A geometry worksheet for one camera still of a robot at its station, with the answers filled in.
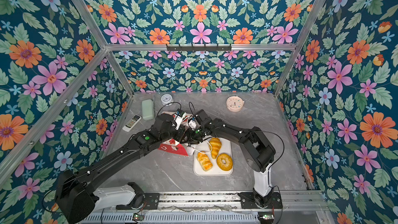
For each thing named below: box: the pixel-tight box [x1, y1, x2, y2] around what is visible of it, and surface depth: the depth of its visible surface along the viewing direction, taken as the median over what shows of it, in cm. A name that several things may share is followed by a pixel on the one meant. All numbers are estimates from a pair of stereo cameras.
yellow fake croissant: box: [208, 136, 223, 160], surface depth 90 cm
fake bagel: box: [216, 152, 233, 172], surface depth 85 cm
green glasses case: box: [141, 99, 155, 121], surface depth 109 cm
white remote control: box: [122, 114, 142, 133], surface depth 103 cm
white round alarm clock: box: [160, 93, 175, 107], surface depth 113 cm
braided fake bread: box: [196, 151, 213, 172], surface depth 84 cm
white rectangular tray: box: [193, 137, 234, 176], surface depth 86 cm
